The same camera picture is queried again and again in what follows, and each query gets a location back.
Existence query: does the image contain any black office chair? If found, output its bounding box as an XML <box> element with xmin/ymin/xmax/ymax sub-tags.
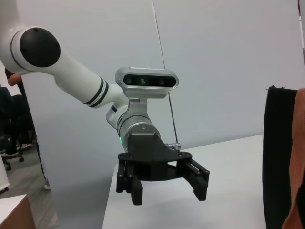
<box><xmin>0</xmin><ymin>116</ymin><xmax>25</xmax><ymax>171</ymax></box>

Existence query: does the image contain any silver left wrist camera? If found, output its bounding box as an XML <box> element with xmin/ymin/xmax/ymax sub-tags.
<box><xmin>115</xmin><ymin>66</ymin><xmax>179</xmax><ymax>99</ymax></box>

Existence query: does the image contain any wooden cabinet with white top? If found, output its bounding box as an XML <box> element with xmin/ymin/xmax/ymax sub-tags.
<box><xmin>0</xmin><ymin>194</ymin><xmax>36</xmax><ymax>229</ymax></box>

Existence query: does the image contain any left gripper cable with connector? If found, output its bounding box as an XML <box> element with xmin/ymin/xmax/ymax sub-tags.
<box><xmin>166</xmin><ymin>142</ymin><xmax>182</xmax><ymax>151</ymax></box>

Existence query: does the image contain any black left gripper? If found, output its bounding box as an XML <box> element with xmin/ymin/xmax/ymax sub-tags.
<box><xmin>116</xmin><ymin>132</ymin><xmax>211</xmax><ymax>206</ymax></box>

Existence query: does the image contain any seated person in dark clothes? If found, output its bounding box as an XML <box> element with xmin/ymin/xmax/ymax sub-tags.
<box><xmin>0</xmin><ymin>61</ymin><xmax>36</xmax><ymax>156</ymax></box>

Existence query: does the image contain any black bag with brown straps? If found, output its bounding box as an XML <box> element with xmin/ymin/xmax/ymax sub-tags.
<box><xmin>263</xmin><ymin>85</ymin><xmax>305</xmax><ymax>229</ymax></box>

